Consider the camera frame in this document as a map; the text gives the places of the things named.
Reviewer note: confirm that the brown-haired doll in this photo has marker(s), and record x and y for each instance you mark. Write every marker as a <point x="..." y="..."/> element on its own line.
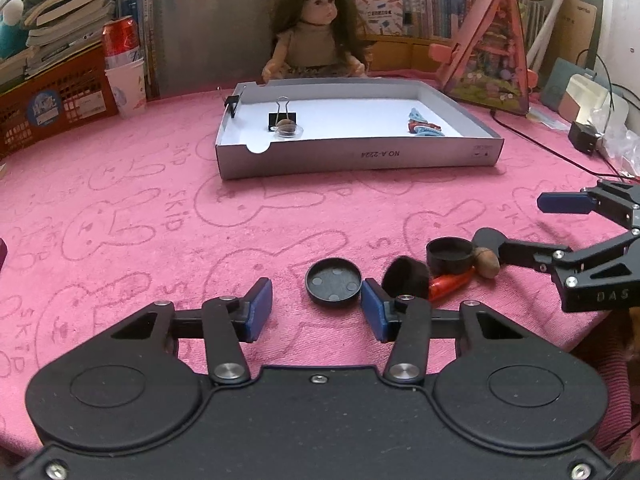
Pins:
<point x="310" y="45"/>

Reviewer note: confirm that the red soda can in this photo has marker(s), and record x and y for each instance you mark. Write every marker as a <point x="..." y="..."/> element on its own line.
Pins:
<point x="120" y="40"/>

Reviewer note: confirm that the stack of worn books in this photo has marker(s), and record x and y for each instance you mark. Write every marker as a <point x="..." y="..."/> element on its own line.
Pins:
<point x="70" y="10"/>

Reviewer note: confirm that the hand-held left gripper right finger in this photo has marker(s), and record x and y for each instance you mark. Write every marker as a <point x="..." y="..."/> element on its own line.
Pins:
<point x="372" y="310"/>

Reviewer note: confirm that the white plastic pipe stand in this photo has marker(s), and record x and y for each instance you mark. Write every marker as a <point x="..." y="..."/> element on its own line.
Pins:
<point x="550" y="15"/>

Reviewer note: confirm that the blue upright books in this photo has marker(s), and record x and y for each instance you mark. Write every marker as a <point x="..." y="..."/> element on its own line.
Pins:
<point x="134" y="25"/>

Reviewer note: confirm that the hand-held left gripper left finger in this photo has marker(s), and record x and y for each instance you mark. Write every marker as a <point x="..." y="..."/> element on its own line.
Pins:
<point x="260" y="305"/>

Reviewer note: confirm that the teal flat box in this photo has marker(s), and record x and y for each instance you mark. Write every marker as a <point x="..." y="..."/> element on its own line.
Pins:
<point x="555" y="85"/>

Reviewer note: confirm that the black binder clip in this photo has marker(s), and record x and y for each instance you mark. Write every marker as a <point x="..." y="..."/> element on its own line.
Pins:
<point x="231" y="105"/>
<point x="280" y="119"/>

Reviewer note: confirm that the grey plastic storage bin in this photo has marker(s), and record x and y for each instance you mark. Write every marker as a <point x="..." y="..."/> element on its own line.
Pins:
<point x="210" y="25"/>

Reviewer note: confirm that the black round cap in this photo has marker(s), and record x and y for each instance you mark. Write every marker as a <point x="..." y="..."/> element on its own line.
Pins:
<point x="450" y="257"/>

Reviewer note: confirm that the clear glass dish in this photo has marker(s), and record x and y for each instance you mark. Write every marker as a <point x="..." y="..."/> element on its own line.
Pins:
<point x="300" y="133"/>

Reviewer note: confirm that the colourful printed card box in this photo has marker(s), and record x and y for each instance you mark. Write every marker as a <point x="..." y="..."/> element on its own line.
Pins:
<point x="380" y="14"/>

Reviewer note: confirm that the brown cardboard box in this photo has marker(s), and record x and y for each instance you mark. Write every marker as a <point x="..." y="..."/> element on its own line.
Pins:
<point x="580" y="30"/>

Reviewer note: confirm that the crumpled clear plastic bag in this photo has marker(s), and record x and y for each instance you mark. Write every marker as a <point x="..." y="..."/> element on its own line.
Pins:
<point x="617" y="135"/>

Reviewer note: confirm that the blue bear hair clip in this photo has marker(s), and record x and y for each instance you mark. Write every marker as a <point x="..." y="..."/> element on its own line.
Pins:
<point x="431" y="133"/>

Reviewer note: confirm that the white paper cup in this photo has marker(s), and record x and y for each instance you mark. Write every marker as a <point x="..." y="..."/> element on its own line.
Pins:
<point x="125" y="90"/>

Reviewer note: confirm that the white cardboard box tray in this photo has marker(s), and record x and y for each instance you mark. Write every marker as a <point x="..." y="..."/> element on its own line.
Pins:
<point x="350" y="120"/>

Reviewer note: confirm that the wooden desk organizer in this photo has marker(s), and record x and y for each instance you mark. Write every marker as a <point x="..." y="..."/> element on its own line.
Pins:
<point x="395" y="55"/>

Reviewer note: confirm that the large brown nut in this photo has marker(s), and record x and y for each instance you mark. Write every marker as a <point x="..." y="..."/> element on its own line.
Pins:
<point x="486" y="264"/>

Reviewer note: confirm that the dark red flat box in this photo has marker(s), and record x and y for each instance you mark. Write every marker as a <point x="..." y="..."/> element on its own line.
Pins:
<point x="3" y="255"/>

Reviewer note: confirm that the row of shelved books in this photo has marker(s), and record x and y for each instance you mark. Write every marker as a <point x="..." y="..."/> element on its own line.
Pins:
<point x="440" y="0"/>

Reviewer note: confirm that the teal white plush toy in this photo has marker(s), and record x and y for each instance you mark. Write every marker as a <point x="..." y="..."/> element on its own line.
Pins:
<point x="10" y="35"/>

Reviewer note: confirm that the pink printed towel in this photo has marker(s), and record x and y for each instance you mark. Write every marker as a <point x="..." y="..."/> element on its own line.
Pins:
<point x="150" y="200"/>

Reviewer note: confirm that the black charger adapter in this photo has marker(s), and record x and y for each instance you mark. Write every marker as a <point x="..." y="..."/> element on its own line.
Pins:
<point x="582" y="137"/>

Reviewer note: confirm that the small brown nut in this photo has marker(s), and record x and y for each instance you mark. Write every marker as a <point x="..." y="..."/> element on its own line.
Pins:
<point x="286" y="125"/>

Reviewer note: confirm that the orange-red crayon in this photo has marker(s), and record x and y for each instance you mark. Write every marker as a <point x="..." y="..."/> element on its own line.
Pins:
<point x="450" y="284"/>

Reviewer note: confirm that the black round lid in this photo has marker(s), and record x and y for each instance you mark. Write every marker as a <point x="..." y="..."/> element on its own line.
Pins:
<point x="332" y="280"/>

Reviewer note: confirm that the pink triangular toy house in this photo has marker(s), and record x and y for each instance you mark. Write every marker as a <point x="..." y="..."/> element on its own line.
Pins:
<point x="492" y="75"/>

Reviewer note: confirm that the orange plastic basket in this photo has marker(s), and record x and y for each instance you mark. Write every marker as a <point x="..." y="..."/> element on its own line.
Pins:
<point x="75" y="90"/>

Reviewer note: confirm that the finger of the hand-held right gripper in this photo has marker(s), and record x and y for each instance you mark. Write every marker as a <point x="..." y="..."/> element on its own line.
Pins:
<point x="562" y="202"/>
<point x="525" y="254"/>

